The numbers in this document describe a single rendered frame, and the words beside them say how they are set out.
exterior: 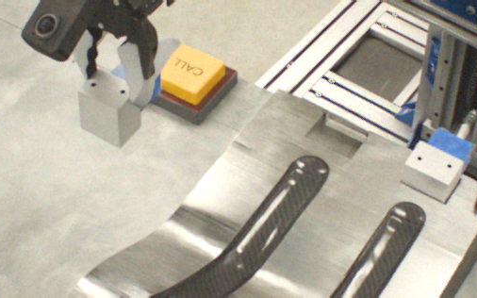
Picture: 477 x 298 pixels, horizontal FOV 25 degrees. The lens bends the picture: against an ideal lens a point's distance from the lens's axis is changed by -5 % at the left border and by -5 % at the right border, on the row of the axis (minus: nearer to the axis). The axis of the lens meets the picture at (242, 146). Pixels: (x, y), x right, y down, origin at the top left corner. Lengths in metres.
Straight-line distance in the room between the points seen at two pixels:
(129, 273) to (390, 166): 0.29
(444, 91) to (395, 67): 0.40
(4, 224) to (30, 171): 0.08
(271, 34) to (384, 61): 0.42
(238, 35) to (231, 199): 1.50
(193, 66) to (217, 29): 1.30
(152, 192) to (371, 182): 0.24
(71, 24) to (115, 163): 0.31
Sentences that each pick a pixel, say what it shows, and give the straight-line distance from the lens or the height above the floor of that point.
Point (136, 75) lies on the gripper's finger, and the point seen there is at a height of 0.99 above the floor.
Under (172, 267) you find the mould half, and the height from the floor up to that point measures 0.91.
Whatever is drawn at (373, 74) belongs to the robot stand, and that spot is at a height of 0.21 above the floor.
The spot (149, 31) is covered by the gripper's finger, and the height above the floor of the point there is 1.05.
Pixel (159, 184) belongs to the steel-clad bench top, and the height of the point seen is 0.80.
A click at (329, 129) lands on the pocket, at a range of 1.16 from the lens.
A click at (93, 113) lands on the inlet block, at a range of 1.08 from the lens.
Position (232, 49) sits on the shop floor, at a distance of 2.52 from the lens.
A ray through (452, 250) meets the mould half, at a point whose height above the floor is 0.89.
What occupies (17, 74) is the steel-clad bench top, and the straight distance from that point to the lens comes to 1.33.
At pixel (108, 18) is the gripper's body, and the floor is 1.05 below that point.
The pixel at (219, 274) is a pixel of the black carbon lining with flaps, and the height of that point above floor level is 0.89.
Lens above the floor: 1.71
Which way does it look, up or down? 48 degrees down
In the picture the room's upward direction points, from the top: 2 degrees clockwise
